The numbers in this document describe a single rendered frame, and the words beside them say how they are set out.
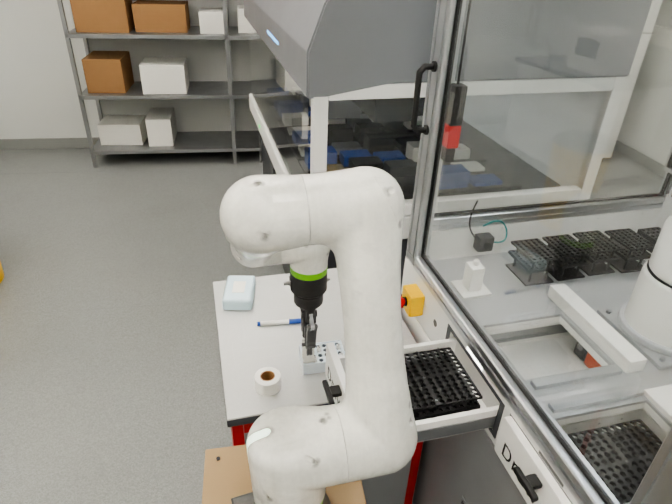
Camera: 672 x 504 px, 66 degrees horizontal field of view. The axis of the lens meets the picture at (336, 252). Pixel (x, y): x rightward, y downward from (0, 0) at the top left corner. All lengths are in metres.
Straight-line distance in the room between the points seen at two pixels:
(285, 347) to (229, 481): 0.53
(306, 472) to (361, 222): 0.40
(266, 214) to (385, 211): 0.18
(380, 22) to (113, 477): 1.90
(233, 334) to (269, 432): 0.76
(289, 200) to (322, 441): 0.39
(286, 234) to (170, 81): 4.03
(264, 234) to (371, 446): 0.39
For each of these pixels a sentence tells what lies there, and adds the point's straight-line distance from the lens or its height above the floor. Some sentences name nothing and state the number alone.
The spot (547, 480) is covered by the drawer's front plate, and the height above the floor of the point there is 0.93.
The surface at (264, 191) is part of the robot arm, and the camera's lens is 0.75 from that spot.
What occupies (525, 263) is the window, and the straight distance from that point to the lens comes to 1.12.
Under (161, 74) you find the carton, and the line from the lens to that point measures 4.73.
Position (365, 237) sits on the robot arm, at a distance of 0.78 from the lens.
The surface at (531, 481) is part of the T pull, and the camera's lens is 1.17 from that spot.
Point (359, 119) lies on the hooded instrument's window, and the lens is 1.81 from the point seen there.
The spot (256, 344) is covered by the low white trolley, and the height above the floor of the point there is 0.76.
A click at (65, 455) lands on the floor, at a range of 2.47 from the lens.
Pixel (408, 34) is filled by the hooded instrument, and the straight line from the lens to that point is 1.77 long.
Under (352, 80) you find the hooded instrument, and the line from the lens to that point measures 1.74.
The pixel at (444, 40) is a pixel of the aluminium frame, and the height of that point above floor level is 1.60.
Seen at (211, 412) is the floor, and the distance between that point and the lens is 2.45.
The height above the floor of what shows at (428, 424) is 0.89.
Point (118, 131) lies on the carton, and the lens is 5.03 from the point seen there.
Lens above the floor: 1.81
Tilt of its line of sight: 31 degrees down
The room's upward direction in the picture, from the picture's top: 2 degrees clockwise
